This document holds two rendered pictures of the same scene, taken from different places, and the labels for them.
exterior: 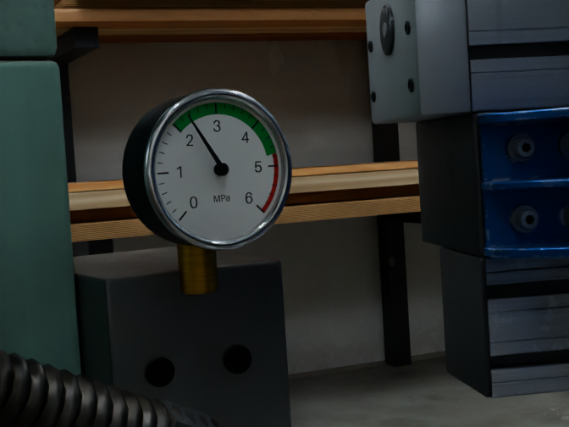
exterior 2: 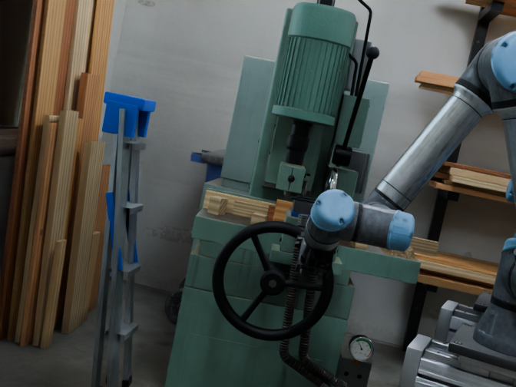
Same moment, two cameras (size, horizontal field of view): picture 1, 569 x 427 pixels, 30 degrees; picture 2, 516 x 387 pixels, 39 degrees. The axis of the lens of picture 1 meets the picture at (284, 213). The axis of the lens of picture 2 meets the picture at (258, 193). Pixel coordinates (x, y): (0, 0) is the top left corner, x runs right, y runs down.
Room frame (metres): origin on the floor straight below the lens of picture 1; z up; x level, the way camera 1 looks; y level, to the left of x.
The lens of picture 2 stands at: (-1.35, -0.58, 1.19)
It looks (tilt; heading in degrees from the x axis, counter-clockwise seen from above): 6 degrees down; 29
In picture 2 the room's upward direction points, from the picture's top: 12 degrees clockwise
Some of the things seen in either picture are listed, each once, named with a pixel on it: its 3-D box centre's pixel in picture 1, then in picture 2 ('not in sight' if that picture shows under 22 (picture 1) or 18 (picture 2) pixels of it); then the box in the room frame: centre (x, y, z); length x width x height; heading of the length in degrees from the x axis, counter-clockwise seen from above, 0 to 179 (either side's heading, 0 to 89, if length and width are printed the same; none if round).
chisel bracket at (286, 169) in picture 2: not in sight; (290, 180); (0.50, 0.37, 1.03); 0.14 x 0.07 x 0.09; 29
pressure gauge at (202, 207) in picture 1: (203, 193); (359, 350); (0.43, 0.03, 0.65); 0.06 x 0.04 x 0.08; 119
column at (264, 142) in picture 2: not in sight; (296, 131); (0.74, 0.50, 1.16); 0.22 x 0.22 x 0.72; 29
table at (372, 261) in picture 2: not in sight; (305, 246); (0.43, 0.25, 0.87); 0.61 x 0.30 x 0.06; 119
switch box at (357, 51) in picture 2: not in sight; (355, 66); (0.83, 0.39, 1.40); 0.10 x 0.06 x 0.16; 29
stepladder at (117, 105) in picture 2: not in sight; (117, 245); (0.88, 1.24, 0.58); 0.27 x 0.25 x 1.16; 112
